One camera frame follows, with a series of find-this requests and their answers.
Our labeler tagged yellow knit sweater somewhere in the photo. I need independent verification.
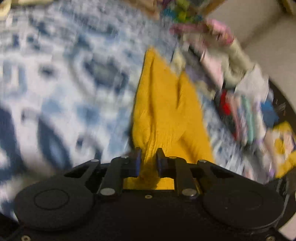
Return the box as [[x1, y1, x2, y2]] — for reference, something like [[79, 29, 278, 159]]
[[123, 48, 215, 190]]

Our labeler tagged colourful folded clothes stack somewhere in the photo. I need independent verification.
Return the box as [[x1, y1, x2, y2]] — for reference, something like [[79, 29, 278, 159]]
[[214, 89, 270, 153]]

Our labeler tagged grey purple folded clothes stack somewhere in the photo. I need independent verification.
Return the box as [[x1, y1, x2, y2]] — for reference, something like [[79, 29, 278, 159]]
[[170, 47, 218, 100]]

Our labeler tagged blue white patterned bedsheet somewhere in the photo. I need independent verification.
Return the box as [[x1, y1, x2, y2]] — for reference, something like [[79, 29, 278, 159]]
[[1, 1, 273, 219]]

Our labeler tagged blue blanket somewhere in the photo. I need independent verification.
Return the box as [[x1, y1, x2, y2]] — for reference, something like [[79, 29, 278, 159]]
[[261, 100, 279, 128]]

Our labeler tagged pink top folded garment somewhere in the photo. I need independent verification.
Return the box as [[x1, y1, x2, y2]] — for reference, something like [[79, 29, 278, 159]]
[[200, 50, 224, 90]]

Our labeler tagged yellow cartoon pillow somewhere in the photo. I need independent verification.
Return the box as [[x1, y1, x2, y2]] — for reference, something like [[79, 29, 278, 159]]
[[271, 121, 295, 178]]

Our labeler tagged beige pink quilt heap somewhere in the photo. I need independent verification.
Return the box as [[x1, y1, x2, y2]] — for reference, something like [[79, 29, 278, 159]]
[[171, 19, 269, 102]]

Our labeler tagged colourful alphabet foam mat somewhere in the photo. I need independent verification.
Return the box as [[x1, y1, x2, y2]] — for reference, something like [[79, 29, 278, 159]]
[[160, 0, 209, 23]]

